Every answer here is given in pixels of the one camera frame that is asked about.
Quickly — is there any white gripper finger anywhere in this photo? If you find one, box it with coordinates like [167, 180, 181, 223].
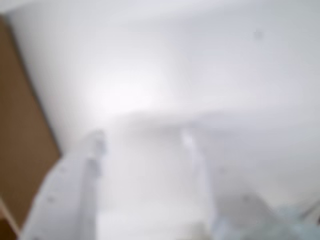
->
[19, 129, 107, 240]
[181, 129, 281, 240]

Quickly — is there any brown cardboard box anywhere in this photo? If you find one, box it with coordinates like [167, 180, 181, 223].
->
[0, 14, 62, 240]

